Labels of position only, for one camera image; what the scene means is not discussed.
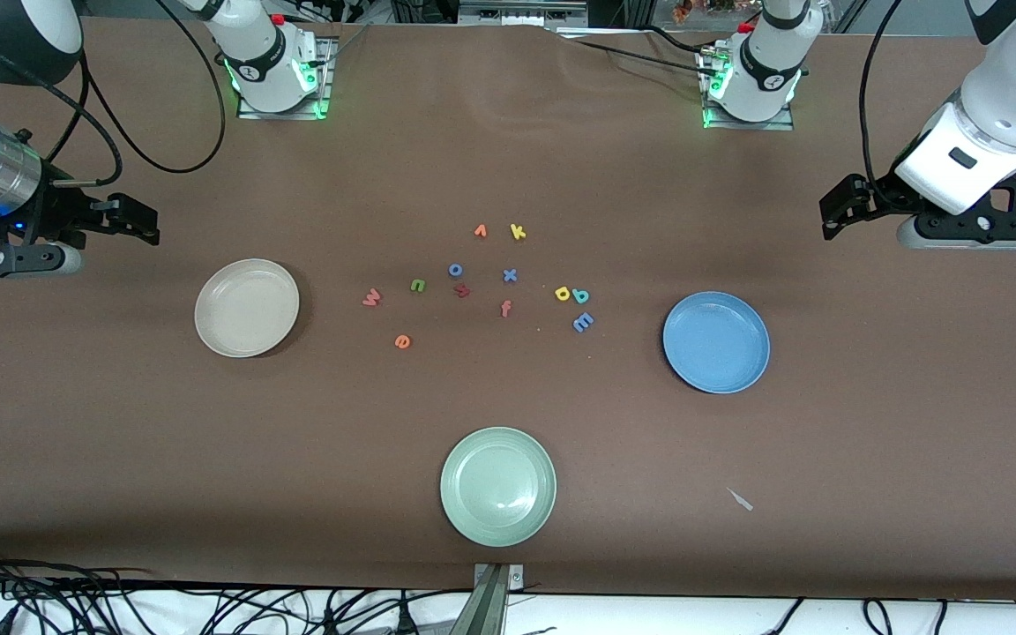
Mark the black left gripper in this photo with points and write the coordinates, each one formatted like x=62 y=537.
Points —
x=880 y=197

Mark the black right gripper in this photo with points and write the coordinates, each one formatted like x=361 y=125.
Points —
x=58 y=212

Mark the red foam letter w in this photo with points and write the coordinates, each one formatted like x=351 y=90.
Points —
x=371 y=297

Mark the teal foam letter b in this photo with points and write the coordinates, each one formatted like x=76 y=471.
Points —
x=580 y=296

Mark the blue foam letter m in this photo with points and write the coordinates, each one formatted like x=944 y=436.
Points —
x=583 y=322

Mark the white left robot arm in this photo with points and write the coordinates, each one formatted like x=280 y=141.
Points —
x=1011 y=97

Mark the beige round plate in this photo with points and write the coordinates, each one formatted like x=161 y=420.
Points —
x=247 y=308

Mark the blue round plate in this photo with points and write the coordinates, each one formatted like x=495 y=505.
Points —
x=716 y=342

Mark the small orange object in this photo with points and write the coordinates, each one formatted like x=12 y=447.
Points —
x=683 y=9

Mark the brown table cover sheet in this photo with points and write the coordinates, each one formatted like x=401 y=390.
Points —
x=340 y=441

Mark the small white paper scrap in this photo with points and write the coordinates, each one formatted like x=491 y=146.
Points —
x=740 y=499

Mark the yellow foam letter k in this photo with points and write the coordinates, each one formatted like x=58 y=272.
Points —
x=518 y=232

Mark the dark red foam letter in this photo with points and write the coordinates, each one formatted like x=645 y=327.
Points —
x=461 y=290

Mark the pale green round plate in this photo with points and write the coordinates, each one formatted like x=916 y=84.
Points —
x=498 y=487

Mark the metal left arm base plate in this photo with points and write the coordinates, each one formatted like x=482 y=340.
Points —
x=746 y=126

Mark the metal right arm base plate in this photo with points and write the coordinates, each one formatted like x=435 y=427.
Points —
x=279 y=115

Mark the aluminium frame beam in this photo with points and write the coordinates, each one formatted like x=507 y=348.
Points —
x=521 y=13

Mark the grey metal mounting post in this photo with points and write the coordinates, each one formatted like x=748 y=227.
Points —
x=495 y=578

